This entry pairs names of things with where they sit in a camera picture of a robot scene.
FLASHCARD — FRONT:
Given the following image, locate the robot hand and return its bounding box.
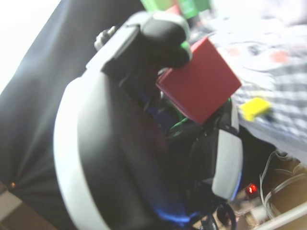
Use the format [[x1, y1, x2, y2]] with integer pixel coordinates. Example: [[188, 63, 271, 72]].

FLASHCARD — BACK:
[[53, 11, 245, 230]]

